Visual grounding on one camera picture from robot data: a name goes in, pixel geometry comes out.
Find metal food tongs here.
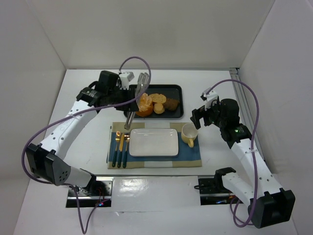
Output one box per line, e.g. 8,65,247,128
124,72,149,130

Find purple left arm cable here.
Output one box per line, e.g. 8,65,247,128
22,56,151,235

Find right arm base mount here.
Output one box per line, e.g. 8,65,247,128
194,178,237,206

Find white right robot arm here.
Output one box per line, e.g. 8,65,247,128
191,97,295,229

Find white rectangular plate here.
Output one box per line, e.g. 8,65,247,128
129,128,179,157

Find black rectangular tray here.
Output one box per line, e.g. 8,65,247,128
134,84,184,119

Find dark brown bread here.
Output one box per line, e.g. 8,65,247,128
163,98,180,111

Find blue beige placemat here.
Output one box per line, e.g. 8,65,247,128
106,122,202,169

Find small round yellow bun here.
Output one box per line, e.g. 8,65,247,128
153,103,165,114

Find large orange flower bread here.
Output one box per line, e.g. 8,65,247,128
136,93,154,117

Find aluminium frame rail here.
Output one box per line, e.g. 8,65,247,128
233,82,264,169

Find gold fork green handle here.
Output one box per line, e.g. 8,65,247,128
112,131,122,167

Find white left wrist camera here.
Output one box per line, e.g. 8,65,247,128
119,71,134,90

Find gold knife green handle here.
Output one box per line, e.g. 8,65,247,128
117,133,125,168

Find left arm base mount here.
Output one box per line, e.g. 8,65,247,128
66,176,113,208

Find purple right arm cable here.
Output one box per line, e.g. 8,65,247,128
207,78,260,227

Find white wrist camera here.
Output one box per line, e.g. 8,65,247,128
201,89,219,110
119,71,134,90

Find gold spoon green handle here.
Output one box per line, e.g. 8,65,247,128
122,133,130,168

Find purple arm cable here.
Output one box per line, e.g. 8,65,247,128
22,56,151,235
207,78,260,227

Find yellow mug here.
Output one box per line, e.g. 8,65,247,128
181,123,198,148

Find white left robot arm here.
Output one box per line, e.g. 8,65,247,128
26,70,136,195

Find flat seeded bread slice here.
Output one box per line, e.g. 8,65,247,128
149,94,167,104

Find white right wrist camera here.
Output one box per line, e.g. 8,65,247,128
201,89,219,110

